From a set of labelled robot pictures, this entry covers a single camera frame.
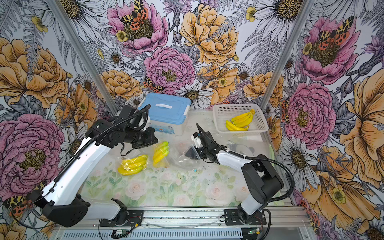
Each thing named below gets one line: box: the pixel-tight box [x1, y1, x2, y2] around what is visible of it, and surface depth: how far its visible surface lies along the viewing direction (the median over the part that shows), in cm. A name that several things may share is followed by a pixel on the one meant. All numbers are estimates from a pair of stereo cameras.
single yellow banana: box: [225, 120, 250, 132], surface depth 107 cm
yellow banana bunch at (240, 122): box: [225, 108, 255, 131], surface depth 111 cm
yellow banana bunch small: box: [153, 141, 170, 166], surface depth 76 cm
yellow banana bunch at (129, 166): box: [118, 154, 148, 176], surface depth 86 cm
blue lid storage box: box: [138, 92, 192, 136], surface depth 102 cm
